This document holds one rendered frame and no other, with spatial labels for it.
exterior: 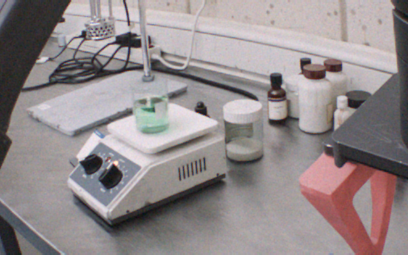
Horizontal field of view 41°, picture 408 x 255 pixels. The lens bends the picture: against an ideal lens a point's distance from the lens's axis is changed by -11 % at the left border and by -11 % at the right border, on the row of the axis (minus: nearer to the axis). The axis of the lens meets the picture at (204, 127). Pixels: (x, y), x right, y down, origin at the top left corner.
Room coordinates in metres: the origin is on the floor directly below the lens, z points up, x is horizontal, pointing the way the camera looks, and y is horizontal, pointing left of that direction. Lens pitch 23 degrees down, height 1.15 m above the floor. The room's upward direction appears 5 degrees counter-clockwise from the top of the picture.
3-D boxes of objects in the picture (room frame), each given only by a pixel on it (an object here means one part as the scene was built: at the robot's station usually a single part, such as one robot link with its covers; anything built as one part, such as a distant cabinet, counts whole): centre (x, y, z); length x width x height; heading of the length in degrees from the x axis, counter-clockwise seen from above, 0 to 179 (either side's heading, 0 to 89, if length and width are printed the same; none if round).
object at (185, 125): (0.78, 0.06, 0.83); 0.12 x 0.12 x 0.01; 36
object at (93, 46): (1.54, 0.24, 0.77); 0.40 x 0.06 x 0.04; 42
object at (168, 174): (0.76, 0.08, 0.79); 0.22 x 0.13 x 0.08; 126
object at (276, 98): (0.97, -0.13, 0.79); 0.03 x 0.03 x 0.08
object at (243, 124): (0.84, -0.06, 0.79); 0.06 x 0.06 x 0.08
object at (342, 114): (0.87, -0.23, 0.79); 0.03 x 0.03 x 0.07
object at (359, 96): (0.92, -0.27, 0.78); 0.05 x 0.05 x 0.06
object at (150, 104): (0.76, 0.07, 0.87); 0.06 x 0.05 x 0.08; 65
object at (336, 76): (0.98, -0.24, 0.80); 0.06 x 0.06 x 0.10
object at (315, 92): (0.93, -0.19, 0.80); 0.06 x 0.06 x 0.11
